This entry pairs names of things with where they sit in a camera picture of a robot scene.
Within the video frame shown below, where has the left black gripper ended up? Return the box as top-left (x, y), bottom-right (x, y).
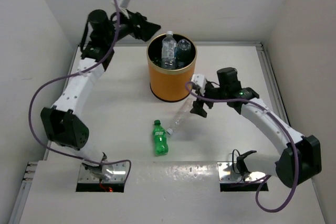
top-left (103, 6), bottom-right (159, 45)

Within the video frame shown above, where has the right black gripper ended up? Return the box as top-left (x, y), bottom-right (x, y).
top-left (190, 81), bottom-right (228, 117)

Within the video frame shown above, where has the clear ribbed bottle white cap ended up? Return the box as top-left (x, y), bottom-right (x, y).
top-left (166, 98), bottom-right (194, 136)

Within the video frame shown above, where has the clear bottle white blue label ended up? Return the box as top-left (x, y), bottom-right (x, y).
top-left (161, 31), bottom-right (176, 70)

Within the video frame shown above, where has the clear bottle dark green label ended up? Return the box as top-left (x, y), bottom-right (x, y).
top-left (176, 39), bottom-right (191, 68)

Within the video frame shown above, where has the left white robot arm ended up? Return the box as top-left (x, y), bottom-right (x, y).
top-left (40, 9), bottom-right (161, 175)

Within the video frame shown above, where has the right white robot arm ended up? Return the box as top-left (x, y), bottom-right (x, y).
top-left (186, 67), bottom-right (322, 188)

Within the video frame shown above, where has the orange cylindrical bin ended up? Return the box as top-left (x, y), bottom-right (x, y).
top-left (146, 34), bottom-right (197, 102)

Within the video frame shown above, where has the green Sprite bottle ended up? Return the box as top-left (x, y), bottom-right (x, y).
top-left (152, 120), bottom-right (169, 156)

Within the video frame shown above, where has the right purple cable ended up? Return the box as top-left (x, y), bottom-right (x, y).
top-left (184, 81), bottom-right (300, 213)

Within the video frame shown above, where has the purple cable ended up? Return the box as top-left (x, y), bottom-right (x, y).
top-left (28, 0), bottom-right (132, 177)
top-left (184, 81), bottom-right (300, 213)

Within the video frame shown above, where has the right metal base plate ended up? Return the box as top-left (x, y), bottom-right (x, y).
top-left (217, 162), bottom-right (266, 184)

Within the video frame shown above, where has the metal base plate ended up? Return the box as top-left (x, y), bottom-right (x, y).
top-left (217, 162), bottom-right (266, 184)
top-left (78, 162), bottom-right (127, 184)

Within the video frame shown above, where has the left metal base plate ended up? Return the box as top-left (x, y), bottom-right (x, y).
top-left (78, 162), bottom-right (127, 184)

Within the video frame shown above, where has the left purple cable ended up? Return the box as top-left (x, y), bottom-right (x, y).
top-left (28, 0), bottom-right (132, 177)

